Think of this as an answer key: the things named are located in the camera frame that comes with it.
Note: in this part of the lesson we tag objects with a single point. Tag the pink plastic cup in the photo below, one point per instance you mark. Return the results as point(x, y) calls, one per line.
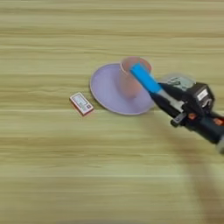
point(128, 84)

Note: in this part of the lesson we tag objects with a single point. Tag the small red white box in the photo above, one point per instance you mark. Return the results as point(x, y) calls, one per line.
point(81, 103)

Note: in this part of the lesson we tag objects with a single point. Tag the purple round plate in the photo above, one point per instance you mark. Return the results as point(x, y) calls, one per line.
point(102, 87)

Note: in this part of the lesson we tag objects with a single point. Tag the clear tape roll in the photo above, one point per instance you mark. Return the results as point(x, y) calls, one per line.
point(178, 80)

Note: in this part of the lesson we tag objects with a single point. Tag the black box with white label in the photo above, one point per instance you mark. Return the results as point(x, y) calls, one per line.
point(202, 94)

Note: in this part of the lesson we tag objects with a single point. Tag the blue rectangular bar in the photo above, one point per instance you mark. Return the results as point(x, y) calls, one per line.
point(145, 78)

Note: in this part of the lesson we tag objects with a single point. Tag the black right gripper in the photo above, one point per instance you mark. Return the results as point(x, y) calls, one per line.
point(204, 122)

